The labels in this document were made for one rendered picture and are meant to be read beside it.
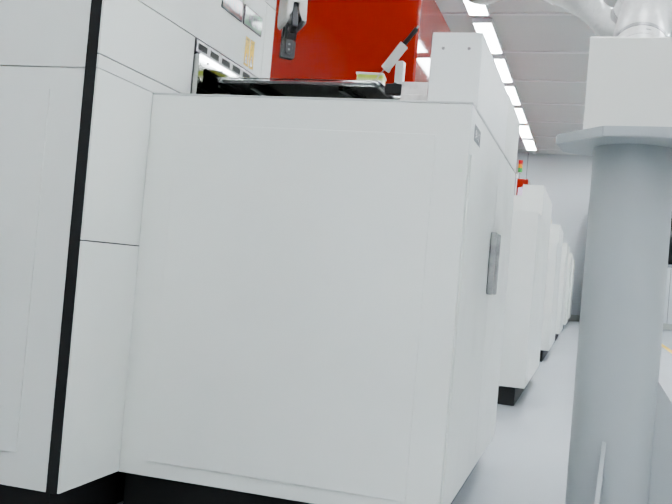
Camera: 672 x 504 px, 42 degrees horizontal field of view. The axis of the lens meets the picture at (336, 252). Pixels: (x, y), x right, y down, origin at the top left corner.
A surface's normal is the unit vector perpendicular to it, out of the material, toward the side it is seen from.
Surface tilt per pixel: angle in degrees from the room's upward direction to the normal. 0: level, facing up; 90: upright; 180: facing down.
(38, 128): 90
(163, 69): 90
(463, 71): 90
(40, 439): 90
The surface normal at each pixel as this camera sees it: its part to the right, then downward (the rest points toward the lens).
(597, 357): -0.74, -0.07
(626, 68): -0.28, -0.04
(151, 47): 0.96, 0.07
